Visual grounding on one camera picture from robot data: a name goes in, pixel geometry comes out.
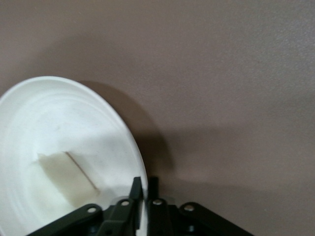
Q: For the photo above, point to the brown table cover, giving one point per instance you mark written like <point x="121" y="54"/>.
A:
<point x="221" y="73"/>

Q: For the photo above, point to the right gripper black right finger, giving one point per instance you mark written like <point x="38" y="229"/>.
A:
<point x="167" y="218"/>

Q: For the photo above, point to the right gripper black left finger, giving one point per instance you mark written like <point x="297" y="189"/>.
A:
<point x="115" y="216"/>

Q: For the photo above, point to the round cream plate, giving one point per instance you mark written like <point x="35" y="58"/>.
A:
<point x="61" y="123"/>

